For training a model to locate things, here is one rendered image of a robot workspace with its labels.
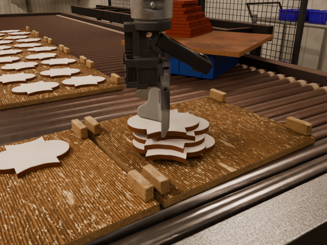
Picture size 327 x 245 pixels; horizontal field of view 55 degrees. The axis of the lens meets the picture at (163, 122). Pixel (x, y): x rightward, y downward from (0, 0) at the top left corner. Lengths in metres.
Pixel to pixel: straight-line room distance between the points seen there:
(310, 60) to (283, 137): 3.72
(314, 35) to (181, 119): 3.83
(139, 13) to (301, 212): 0.42
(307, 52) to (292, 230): 4.01
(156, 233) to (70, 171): 0.21
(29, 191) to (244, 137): 0.45
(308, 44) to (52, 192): 4.11
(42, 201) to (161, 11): 0.36
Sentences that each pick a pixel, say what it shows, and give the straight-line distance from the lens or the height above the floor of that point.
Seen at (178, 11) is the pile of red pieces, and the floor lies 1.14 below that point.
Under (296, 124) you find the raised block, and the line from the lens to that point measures 0.78.
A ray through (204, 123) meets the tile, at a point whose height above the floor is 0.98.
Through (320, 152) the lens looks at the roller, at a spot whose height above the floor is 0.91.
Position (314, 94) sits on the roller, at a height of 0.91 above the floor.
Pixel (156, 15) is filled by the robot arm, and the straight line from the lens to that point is 0.56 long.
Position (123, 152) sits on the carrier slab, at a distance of 0.65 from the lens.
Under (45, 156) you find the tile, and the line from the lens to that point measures 0.64.
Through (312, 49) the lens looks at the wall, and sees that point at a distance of 4.43.
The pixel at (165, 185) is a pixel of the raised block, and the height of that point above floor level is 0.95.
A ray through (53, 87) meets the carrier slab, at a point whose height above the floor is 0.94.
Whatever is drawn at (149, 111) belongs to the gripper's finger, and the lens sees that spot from 0.58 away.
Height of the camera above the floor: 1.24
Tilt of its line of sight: 23 degrees down
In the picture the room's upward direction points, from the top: straight up
